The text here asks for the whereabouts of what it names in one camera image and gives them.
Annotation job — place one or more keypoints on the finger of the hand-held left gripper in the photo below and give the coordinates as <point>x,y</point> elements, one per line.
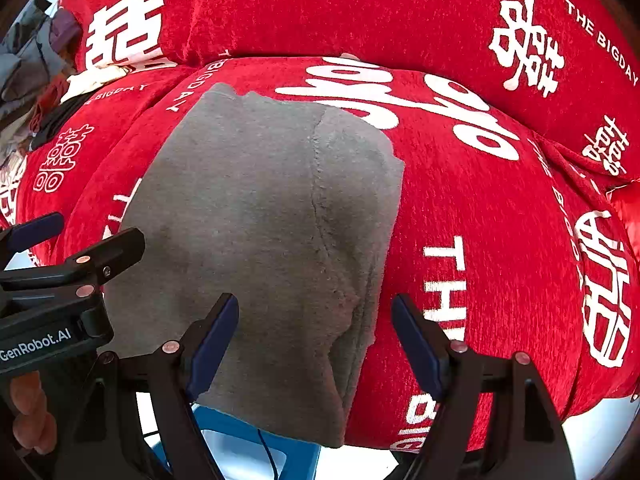
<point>115,250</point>
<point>37,230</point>

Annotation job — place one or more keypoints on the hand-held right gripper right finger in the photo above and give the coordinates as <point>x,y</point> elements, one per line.
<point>415,345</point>

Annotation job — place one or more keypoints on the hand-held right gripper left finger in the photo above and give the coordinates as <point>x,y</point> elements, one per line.
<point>215,345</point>

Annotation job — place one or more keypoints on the grey knit top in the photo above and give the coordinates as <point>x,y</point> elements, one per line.
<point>260,235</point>

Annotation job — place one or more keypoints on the pile of dark clothes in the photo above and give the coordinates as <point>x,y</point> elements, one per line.
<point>30,70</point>

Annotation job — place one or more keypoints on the person's left hand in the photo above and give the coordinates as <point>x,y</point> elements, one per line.
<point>32,415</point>

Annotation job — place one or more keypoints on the blue plastic stool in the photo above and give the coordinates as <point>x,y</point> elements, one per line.
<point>240,450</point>

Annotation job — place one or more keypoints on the red printed blanket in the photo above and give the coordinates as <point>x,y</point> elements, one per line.
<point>475,240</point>

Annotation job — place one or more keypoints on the cream cloth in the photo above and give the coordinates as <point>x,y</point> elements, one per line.
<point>92,82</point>

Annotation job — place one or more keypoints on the red embroidered cushion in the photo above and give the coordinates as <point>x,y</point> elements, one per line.
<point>627,220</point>

